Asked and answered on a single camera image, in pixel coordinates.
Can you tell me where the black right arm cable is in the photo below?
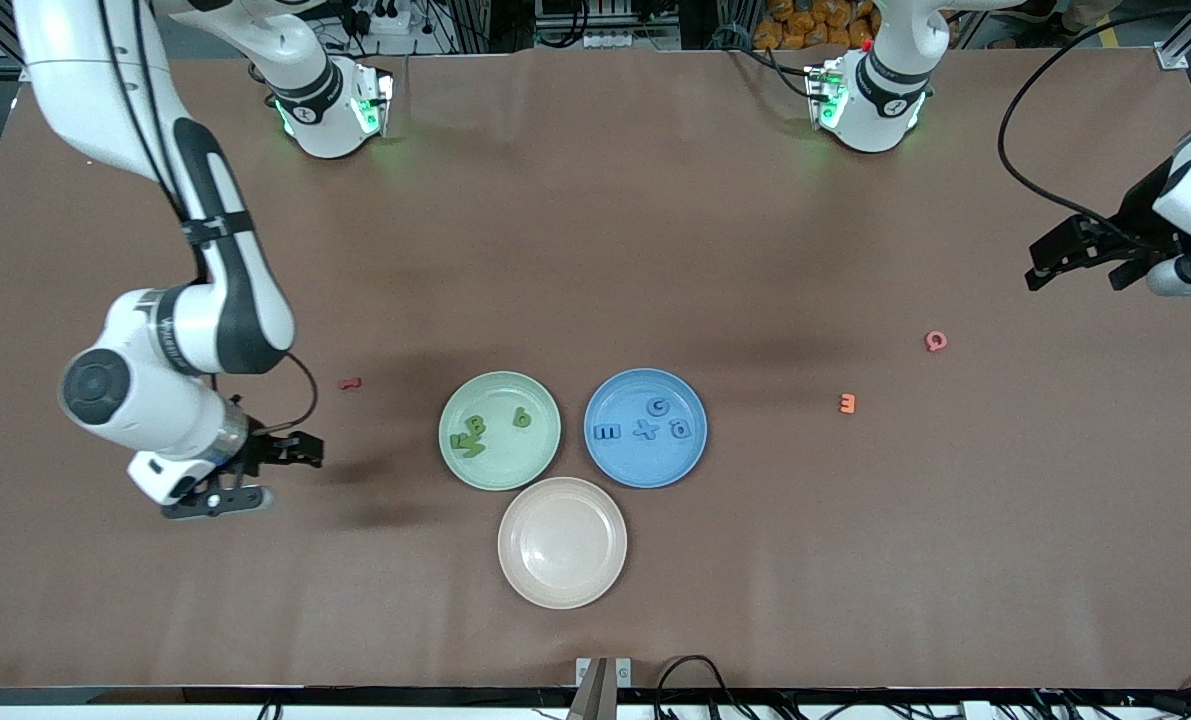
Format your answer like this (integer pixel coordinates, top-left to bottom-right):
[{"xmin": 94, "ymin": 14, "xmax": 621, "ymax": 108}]
[{"xmin": 95, "ymin": 0, "xmax": 319, "ymax": 436}]

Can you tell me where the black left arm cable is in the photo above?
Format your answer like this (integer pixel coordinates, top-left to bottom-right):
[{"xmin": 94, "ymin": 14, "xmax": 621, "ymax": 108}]
[{"xmin": 998, "ymin": 5, "xmax": 1191, "ymax": 246}]

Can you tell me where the brown table mat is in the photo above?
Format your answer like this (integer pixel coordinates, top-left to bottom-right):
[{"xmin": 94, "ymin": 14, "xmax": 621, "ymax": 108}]
[{"xmin": 0, "ymin": 50, "xmax": 1191, "ymax": 691}]

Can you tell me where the bag of orange items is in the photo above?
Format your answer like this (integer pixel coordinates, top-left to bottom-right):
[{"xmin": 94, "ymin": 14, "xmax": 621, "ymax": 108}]
[{"xmin": 755, "ymin": 0, "xmax": 878, "ymax": 49}]

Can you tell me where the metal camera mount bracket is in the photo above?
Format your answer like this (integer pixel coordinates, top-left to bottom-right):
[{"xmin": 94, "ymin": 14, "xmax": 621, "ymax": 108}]
[{"xmin": 575, "ymin": 657, "xmax": 634, "ymax": 720}]

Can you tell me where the black base cable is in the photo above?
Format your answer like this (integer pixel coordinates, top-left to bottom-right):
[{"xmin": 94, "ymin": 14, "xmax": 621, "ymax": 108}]
[{"xmin": 720, "ymin": 25, "xmax": 816, "ymax": 99}]

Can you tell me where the light green plate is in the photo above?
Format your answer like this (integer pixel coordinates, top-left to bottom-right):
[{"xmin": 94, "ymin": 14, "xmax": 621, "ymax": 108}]
[{"xmin": 438, "ymin": 371, "xmax": 563, "ymax": 492}]

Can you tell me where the long white power strip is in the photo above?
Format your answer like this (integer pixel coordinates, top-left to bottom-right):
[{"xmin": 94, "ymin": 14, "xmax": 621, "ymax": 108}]
[{"xmin": 583, "ymin": 30, "xmax": 678, "ymax": 50}]

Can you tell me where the blue plate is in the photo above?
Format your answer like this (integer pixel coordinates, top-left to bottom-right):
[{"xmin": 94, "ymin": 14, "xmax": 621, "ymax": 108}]
[{"xmin": 583, "ymin": 368, "xmax": 709, "ymax": 490}]

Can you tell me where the beige plate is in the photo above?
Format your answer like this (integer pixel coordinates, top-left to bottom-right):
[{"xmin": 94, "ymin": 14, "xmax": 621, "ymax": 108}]
[{"xmin": 497, "ymin": 476, "xmax": 628, "ymax": 610}]

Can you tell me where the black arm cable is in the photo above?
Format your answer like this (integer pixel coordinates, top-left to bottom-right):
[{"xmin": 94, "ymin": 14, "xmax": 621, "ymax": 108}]
[
  {"xmin": 95, "ymin": 0, "xmax": 319, "ymax": 436},
  {"xmin": 998, "ymin": 5, "xmax": 1191, "ymax": 246}
]

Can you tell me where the aluminium frame profile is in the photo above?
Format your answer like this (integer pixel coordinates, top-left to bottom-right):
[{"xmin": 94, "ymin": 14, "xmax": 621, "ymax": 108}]
[
  {"xmin": 0, "ymin": 0, "xmax": 36, "ymax": 83},
  {"xmin": 1155, "ymin": 0, "xmax": 1191, "ymax": 71}
]

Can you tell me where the black looped cable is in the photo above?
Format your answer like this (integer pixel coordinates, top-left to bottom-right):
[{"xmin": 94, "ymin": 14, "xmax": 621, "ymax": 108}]
[{"xmin": 653, "ymin": 655, "xmax": 756, "ymax": 720}]

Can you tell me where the white power strip with plugs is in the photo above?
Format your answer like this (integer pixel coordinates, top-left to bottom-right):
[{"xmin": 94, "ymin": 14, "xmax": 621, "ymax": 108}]
[{"xmin": 340, "ymin": 0, "xmax": 411, "ymax": 37}]

